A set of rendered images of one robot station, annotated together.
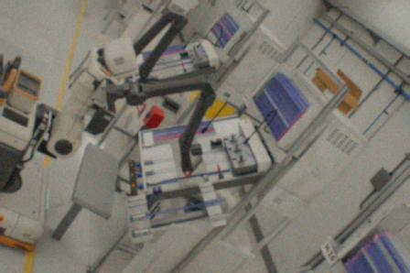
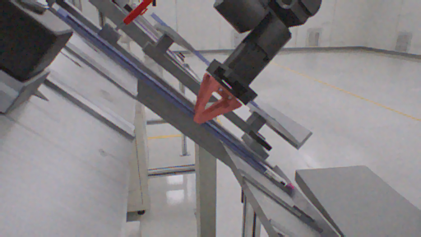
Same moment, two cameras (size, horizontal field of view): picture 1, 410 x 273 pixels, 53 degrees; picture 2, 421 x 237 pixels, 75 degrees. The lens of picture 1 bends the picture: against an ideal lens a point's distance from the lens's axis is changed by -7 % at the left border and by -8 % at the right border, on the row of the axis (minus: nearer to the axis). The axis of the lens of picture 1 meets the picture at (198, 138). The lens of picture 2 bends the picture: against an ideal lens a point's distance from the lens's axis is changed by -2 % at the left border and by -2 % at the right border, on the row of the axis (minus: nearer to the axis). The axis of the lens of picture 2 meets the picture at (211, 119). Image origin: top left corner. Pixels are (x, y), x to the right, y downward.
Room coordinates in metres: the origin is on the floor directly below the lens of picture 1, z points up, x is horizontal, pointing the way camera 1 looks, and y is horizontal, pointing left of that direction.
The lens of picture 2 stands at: (2.80, 0.04, 1.06)
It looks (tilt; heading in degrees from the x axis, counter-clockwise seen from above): 21 degrees down; 195
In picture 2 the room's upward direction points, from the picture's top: straight up
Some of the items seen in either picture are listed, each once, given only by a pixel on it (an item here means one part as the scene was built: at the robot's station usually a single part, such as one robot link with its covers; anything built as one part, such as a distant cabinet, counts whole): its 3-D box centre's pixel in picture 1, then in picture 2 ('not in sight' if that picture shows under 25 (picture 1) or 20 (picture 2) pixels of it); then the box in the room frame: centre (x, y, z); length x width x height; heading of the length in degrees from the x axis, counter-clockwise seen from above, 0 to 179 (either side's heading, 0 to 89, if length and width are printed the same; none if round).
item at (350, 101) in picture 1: (338, 88); not in sight; (2.94, -0.51, 1.82); 0.68 x 0.30 x 0.20; 28
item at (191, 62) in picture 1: (169, 98); not in sight; (4.00, 0.45, 0.66); 1.01 x 0.73 x 1.31; 118
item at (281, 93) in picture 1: (285, 107); not in sight; (2.70, -0.29, 1.52); 0.51 x 0.13 x 0.27; 28
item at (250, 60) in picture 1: (204, 84); not in sight; (4.11, 0.28, 0.95); 1.35 x 0.82 x 1.90; 118
